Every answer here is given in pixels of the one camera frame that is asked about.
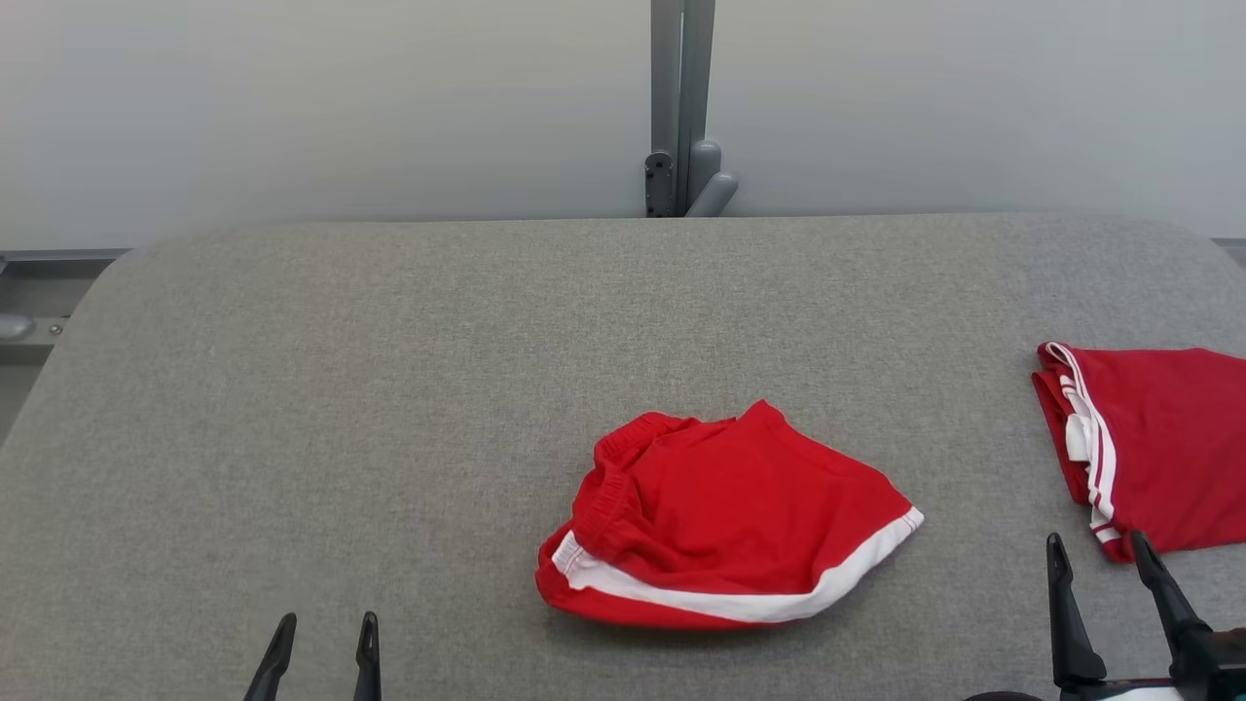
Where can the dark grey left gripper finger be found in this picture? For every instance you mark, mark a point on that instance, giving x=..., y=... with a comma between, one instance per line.
x=275, y=662
x=368, y=662

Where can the grey metal partition post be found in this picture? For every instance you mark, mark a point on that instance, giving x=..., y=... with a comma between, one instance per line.
x=681, y=97

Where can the red basketball jersey white sleeves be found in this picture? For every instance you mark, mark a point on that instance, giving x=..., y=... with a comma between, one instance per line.
x=1168, y=438

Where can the grey metal baseboard rail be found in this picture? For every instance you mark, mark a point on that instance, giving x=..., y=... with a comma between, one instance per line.
x=39, y=292
x=1231, y=251

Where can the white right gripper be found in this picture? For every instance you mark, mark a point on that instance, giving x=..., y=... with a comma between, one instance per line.
x=1139, y=693

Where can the red shorts white trim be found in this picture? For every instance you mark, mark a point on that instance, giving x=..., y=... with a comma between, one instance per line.
x=720, y=516

